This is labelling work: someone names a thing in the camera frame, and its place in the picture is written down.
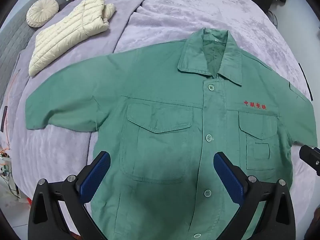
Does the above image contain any black strap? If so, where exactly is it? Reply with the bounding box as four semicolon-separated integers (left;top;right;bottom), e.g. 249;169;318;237
0;106;8;133
298;63;313;102

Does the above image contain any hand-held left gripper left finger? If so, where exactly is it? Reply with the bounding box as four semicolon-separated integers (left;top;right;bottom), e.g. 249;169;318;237
28;151;111;240

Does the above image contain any green work jacket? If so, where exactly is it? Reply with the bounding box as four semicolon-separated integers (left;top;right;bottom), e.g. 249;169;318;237
25;27;318;240

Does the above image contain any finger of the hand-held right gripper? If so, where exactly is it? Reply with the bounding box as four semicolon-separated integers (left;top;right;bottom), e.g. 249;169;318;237
299;145;320;177

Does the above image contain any lavender plush blanket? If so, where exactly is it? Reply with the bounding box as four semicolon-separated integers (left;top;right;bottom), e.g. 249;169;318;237
0;0;313;233

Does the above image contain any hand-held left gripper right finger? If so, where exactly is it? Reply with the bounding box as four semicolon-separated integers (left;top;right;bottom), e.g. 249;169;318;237
213;151;297;240

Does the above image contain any round cream pleated pillow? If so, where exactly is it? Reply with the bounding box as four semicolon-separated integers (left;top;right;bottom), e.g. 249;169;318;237
26;0;59;28

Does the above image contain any cream puffer jacket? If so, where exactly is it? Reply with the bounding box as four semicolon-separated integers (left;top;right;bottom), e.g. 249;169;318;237
28;0;117;77

